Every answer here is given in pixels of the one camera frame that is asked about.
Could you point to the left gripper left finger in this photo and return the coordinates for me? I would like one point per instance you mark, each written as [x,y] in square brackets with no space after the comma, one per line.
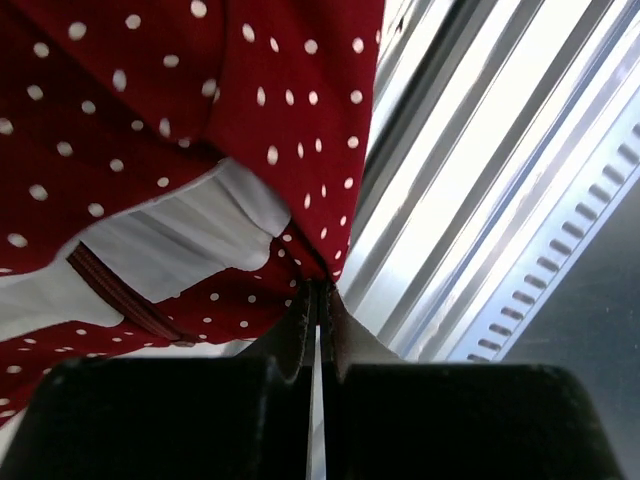
[241,417]

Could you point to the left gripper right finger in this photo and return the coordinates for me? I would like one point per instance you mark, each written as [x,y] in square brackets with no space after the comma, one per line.
[385,418]

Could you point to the red polka dot skirt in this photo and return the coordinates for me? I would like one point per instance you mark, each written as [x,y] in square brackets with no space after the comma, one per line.
[172,172]

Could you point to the perforated cable duct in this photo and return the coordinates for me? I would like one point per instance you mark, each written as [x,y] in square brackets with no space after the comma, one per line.
[599,187]

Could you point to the aluminium mounting rail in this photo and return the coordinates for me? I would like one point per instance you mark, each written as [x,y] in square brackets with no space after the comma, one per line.
[484,113]

